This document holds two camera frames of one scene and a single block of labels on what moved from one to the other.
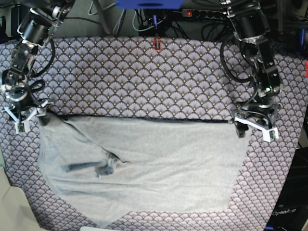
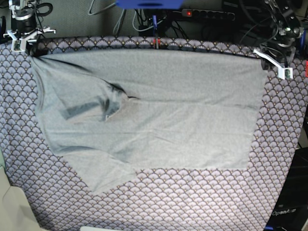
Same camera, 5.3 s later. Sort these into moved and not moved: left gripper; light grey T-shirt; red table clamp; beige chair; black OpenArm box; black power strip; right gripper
Moved: right gripper; left gripper; light grey T-shirt
Not moved: beige chair; black OpenArm box; red table clamp; black power strip
